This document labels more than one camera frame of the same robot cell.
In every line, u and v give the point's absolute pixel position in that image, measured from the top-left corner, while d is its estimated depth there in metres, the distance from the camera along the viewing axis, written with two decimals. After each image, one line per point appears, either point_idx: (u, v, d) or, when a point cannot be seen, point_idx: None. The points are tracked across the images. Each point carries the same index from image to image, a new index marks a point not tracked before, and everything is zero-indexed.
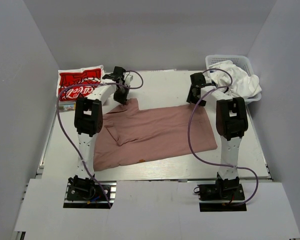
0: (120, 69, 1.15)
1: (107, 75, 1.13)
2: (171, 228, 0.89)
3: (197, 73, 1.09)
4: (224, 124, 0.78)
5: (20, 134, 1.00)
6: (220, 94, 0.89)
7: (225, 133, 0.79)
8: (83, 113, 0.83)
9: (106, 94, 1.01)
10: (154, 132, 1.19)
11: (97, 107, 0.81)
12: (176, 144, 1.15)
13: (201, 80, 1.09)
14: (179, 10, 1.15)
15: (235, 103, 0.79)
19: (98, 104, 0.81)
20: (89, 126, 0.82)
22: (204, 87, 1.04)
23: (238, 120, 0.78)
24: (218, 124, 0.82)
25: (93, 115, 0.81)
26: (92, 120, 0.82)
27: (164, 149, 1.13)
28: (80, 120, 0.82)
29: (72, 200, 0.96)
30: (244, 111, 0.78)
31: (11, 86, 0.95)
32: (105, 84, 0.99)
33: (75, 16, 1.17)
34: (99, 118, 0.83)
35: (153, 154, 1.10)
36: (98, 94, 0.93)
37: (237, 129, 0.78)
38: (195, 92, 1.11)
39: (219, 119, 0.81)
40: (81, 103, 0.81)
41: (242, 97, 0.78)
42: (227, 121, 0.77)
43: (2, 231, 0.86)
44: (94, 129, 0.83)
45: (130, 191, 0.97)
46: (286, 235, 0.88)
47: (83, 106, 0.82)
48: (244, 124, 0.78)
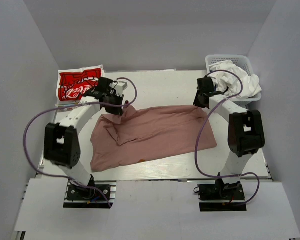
0: (105, 82, 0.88)
1: (89, 93, 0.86)
2: (171, 227, 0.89)
3: (205, 79, 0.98)
4: (238, 141, 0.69)
5: (20, 134, 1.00)
6: (232, 107, 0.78)
7: (240, 151, 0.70)
8: (54, 142, 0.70)
9: (87, 116, 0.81)
10: (155, 132, 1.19)
11: (70, 136, 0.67)
12: (175, 144, 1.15)
13: (209, 86, 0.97)
14: (179, 10, 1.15)
15: (250, 117, 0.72)
19: (71, 132, 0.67)
20: (61, 158, 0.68)
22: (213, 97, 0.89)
23: (254, 136, 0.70)
24: (231, 140, 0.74)
25: (65, 146, 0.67)
26: (65, 152, 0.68)
27: (164, 149, 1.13)
28: (51, 150, 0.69)
29: (72, 200, 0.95)
30: (259, 126, 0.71)
31: (11, 86, 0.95)
32: (84, 105, 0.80)
33: (75, 16, 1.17)
34: (74, 148, 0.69)
35: (153, 154, 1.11)
36: (73, 118, 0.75)
37: (253, 147, 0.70)
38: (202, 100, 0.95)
39: (232, 135, 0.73)
40: (52, 131, 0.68)
41: (258, 110, 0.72)
42: (242, 136, 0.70)
43: (2, 231, 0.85)
44: (68, 162, 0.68)
45: (130, 191, 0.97)
46: (286, 235, 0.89)
47: (53, 134, 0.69)
48: (260, 142, 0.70)
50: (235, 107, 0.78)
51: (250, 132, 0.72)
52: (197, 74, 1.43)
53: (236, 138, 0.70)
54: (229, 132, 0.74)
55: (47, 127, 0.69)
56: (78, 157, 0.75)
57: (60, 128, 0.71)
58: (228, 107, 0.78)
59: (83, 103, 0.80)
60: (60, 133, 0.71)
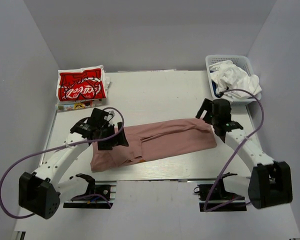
0: (98, 114, 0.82)
1: (78, 126, 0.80)
2: (171, 227, 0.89)
3: (224, 105, 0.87)
4: (262, 199, 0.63)
5: (20, 134, 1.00)
6: (254, 152, 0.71)
7: (263, 207, 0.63)
8: (28, 193, 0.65)
9: (70, 158, 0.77)
10: (157, 132, 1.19)
11: (43, 192, 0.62)
12: (175, 144, 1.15)
13: (226, 115, 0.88)
14: (179, 10, 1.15)
15: (276, 169, 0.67)
19: (45, 187, 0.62)
20: (35, 210, 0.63)
22: (231, 131, 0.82)
23: (280, 193, 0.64)
24: (252, 192, 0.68)
25: (39, 200, 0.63)
26: (39, 206, 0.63)
27: (164, 149, 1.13)
28: (26, 201, 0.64)
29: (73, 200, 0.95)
30: (287, 182, 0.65)
31: (10, 86, 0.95)
32: (68, 146, 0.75)
33: (74, 16, 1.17)
34: (49, 202, 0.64)
35: (153, 155, 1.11)
36: (52, 166, 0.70)
37: (278, 203, 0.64)
38: (218, 131, 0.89)
39: (254, 187, 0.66)
40: (26, 183, 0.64)
41: (286, 163, 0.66)
42: (267, 193, 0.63)
43: (2, 231, 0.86)
44: (43, 214, 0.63)
45: (130, 191, 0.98)
46: (286, 235, 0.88)
47: (27, 185, 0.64)
48: (285, 199, 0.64)
50: (259, 153, 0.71)
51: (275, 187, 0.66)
52: (197, 74, 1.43)
53: (260, 194, 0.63)
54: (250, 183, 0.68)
55: (21, 177, 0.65)
56: (57, 205, 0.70)
57: (36, 178, 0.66)
58: (251, 153, 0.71)
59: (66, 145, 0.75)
60: (36, 182, 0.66)
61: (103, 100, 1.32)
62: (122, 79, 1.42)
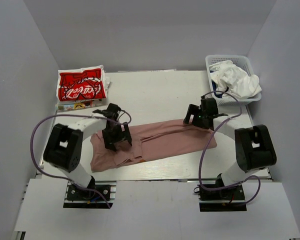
0: (114, 107, 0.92)
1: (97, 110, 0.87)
2: (170, 227, 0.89)
3: (210, 101, 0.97)
4: (249, 160, 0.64)
5: (20, 134, 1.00)
6: (237, 123, 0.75)
7: (250, 168, 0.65)
8: (56, 144, 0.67)
9: (92, 129, 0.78)
10: (156, 132, 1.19)
11: (76, 138, 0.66)
12: (175, 144, 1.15)
13: (213, 108, 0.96)
14: (179, 10, 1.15)
15: (257, 132, 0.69)
19: (77, 134, 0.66)
20: (61, 157, 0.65)
22: (217, 117, 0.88)
23: (263, 151, 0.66)
24: (240, 160, 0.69)
25: (69, 147, 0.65)
26: (67, 153, 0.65)
27: (164, 149, 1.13)
28: (51, 150, 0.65)
29: (72, 200, 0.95)
30: (267, 140, 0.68)
31: (11, 86, 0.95)
32: (93, 117, 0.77)
33: (74, 17, 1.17)
34: (75, 152, 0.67)
35: (153, 155, 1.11)
36: (82, 124, 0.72)
37: (263, 163, 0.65)
38: (207, 123, 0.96)
39: (240, 152, 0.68)
40: (58, 131, 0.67)
41: (264, 125, 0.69)
42: (251, 153, 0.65)
43: (2, 231, 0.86)
44: (67, 163, 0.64)
45: (130, 191, 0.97)
46: (286, 235, 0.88)
47: (58, 134, 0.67)
48: (270, 155, 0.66)
50: (240, 123, 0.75)
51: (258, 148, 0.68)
52: (197, 74, 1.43)
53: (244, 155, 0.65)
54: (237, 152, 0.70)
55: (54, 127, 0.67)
56: (75, 164, 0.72)
57: (67, 130, 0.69)
58: (234, 124, 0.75)
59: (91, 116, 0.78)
60: (63, 136, 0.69)
61: (103, 100, 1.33)
62: (123, 79, 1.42)
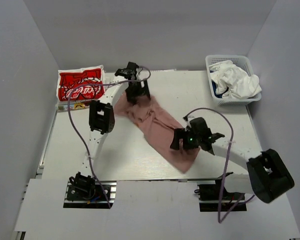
0: (133, 65, 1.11)
1: (119, 72, 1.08)
2: (171, 227, 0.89)
3: (200, 122, 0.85)
4: (269, 191, 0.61)
5: (20, 134, 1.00)
6: (243, 150, 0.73)
7: (272, 199, 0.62)
8: (95, 114, 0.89)
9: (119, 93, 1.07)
10: (160, 120, 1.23)
11: (109, 111, 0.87)
12: (166, 141, 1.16)
13: (205, 130, 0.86)
14: (179, 10, 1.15)
15: (267, 158, 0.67)
19: (109, 108, 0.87)
20: (101, 125, 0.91)
22: (214, 142, 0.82)
23: (280, 178, 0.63)
24: (259, 191, 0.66)
25: (105, 117, 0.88)
26: (104, 122, 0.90)
27: (158, 138, 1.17)
28: (94, 120, 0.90)
29: (72, 200, 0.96)
30: (281, 165, 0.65)
31: (10, 86, 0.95)
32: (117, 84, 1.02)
33: (74, 17, 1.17)
34: (110, 120, 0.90)
35: (148, 134, 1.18)
36: (109, 97, 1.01)
37: (283, 190, 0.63)
38: (204, 147, 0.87)
39: (257, 184, 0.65)
40: (95, 105, 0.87)
41: (272, 149, 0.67)
42: (269, 183, 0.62)
43: (2, 231, 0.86)
44: (105, 129, 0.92)
45: (130, 191, 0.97)
46: (286, 235, 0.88)
47: (95, 109, 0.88)
48: (287, 181, 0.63)
50: (246, 149, 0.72)
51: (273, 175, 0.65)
52: (197, 74, 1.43)
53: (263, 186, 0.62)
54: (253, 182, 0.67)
55: (92, 103, 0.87)
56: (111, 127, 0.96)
57: (101, 104, 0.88)
58: (239, 152, 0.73)
59: (116, 82, 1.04)
60: (99, 107, 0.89)
61: None
62: None
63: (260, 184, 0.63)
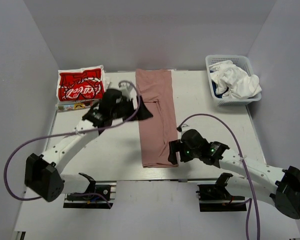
0: (109, 100, 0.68)
1: (89, 115, 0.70)
2: (171, 227, 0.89)
3: (194, 136, 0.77)
4: (297, 209, 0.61)
5: (20, 134, 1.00)
6: (261, 170, 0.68)
7: (299, 214, 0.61)
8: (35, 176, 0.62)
9: (79, 145, 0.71)
10: (158, 112, 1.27)
11: (47, 177, 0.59)
12: (151, 130, 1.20)
13: (202, 142, 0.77)
14: (179, 10, 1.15)
15: (287, 175, 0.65)
19: (51, 173, 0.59)
20: (40, 191, 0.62)
22: (224, 158, 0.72)
23: None
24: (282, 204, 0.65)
25: (43, 181, 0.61)
26: (44, 189, 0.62)
27: (148, 123, 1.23)
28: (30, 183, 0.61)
29: (72, 200, 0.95)
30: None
31: (10, 86, 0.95)
32: (77, 134, 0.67)
33: (75, 17, 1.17)
34: (53, 187, 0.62)
35: (142, 116, 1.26)
36: (59, 151, 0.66)
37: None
38: (209, 162, 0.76)
39: (283, 204, 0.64)
40: (31, 165, 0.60)
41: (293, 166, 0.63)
42: (297, 203, 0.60)
43: (2, 231, 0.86)
44: (46, 198, 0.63)
45: (130, 191, 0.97)
46: (286, 235, 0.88)
47: (33, 168, 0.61)
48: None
50: (266, 169, 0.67)
51: (294, 189, 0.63)
52: (197, 74, 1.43)
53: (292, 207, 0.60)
54: (275, 200, 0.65)
55: (28, 159, 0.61)
56: (58, 193, 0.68)
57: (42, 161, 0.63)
58: (260, 173, 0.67)
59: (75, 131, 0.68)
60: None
61: None
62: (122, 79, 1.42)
63: (288, 204, 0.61)
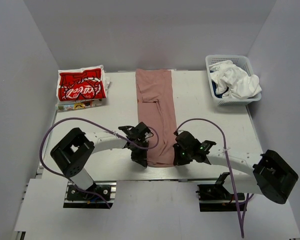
0: (143, 126, 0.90)
1: (124, 128, 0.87)
2: (171, 227, 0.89)
3: (186, 136, 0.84)
4: (281, 192, 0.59)
5: (21, 134, 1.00)
6: (242, 156, 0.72)
7: (285, 198, 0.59)
8: (67, 146, 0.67)
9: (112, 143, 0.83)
10: (158, 113, 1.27)
11: (83, 150, 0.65)
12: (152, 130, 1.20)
13: (193, 142, 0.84)
14: (179, 10, 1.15)
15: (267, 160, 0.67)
19: (88, 147, 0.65)
20: (62, 161, 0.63)
22: (210, 153, 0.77)
23: (286, 176, 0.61)
24: (268, 192, 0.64)
25: (73, 155, 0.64)
26: (69, 159, 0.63)
27: (148, 123, 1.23)
28: (60, 149, 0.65)
29: (72, 200, 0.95)
30: (284, 163, 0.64)
31: (10, 86, 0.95)
32: (115, 135, 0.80)
33: (75, 17, 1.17)
34: (77, 164, 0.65)
35: (142, 117, 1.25)
36: (98, 138, 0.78)
37: (291, 187, 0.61)
38: (199, 159, 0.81)
39: (267, 189, 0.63)
40: (74, 135, 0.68)
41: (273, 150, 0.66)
42: (279, 185, 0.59)
43: (2, 231, 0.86)
44: (63, 171, 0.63)
45: (130, 191, 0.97)
46: (286, 235, 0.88)
47: (73, 138, 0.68)
48: (293, 177, 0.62)
50: (246, 155, 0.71)
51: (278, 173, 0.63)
52: (197, 74, 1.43)
53: (273, 188, 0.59)
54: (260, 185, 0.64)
55: (73, 130, 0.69)
56: (73, 175, 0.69)
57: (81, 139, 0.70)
58: (240, 159, 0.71)
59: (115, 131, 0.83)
60: (77, 141, 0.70)
61: (103, 100, 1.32)
62: (122, 79, 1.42)
63: (270, 187, 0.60)
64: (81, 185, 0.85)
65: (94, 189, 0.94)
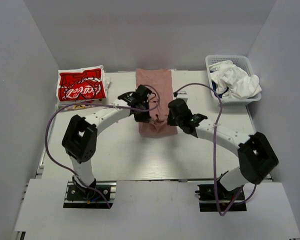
0: (144, 89, 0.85)
1: (124, 96, 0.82)
2: (171, 227, 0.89)
3: (180, 104, 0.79)
4: (257, 171, 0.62)
5: (20, 134, 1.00)
6: (230, 134, 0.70)
7: (260, 178, 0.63)
8: (73, 134, 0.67)
9: (114, 118, 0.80)
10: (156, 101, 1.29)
11: (89, 133, 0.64)
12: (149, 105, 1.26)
13: (186, 111, 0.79)
14: (179, 11, 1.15)
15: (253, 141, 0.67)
19: (91, 130, 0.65)
20: (74, 149, 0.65)
22: (200, 125, 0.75)
23: (266, 159, 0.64)
24: (246, 171, 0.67)
25: (82, 140, 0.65)
26: (80, 146, 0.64)
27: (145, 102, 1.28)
28: (69, 140, 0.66)
29: (72, 200, 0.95)
30: (267, 147, 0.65)
31: (10, 87, 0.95)
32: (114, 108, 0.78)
33: (74, 17, 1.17)
34: (89, 147, 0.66)
35: None
36: (99, 118, 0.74)
37: (269, 170, 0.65)
38: (187, 130, 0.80)
39: (246, 168, 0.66)
40: (75, 122, 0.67)
41: (261, 133, 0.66)
42: (257, 165, 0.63)
43: (2, 231, 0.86)
44: (79, 158, 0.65)
45: (129, 191, 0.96)
46: (286, 235, 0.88)
47: (76, 125, 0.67)
48: (273, 162, 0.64)
50: (234, 134, 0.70)
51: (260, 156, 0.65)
52: (197, 75, 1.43)
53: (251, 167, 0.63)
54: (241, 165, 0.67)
55: (73, 117, 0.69)
56: (91, 157, 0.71)
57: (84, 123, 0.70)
58: (227, 137, 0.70)
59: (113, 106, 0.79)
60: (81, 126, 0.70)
61: (103, 99, 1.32)
62: (122, 79, 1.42)
63: (249, 166, 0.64)
64: (84, 179, 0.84)
65: (94, 189, 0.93)
